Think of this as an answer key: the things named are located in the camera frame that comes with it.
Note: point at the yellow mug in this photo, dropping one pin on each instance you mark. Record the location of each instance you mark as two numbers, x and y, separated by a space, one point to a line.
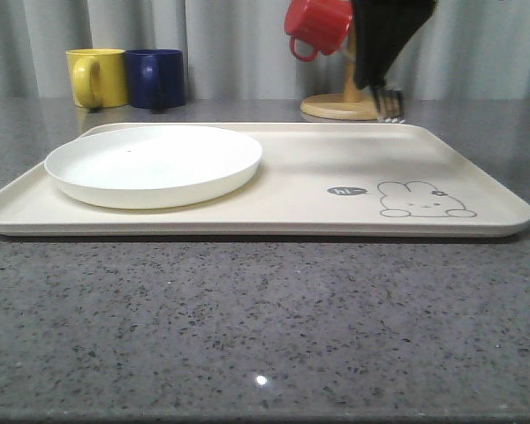
97 77

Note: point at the silver fork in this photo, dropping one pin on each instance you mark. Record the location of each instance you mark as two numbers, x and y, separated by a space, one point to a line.
389 104

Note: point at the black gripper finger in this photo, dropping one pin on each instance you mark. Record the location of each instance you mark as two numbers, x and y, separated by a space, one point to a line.
382 29

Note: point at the beige rabbit serving tray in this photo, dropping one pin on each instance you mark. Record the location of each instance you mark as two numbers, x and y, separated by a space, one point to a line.
314 179

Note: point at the dark blue mug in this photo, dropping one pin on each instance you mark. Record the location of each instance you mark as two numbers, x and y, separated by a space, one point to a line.
155 78

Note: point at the wooden mug tree stand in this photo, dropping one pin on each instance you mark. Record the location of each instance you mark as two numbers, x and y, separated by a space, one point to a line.
353 104

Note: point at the white round plate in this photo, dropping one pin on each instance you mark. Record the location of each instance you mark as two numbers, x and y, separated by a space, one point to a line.
158 166

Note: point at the red mug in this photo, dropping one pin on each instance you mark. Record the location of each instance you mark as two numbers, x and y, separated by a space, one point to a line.
317 26

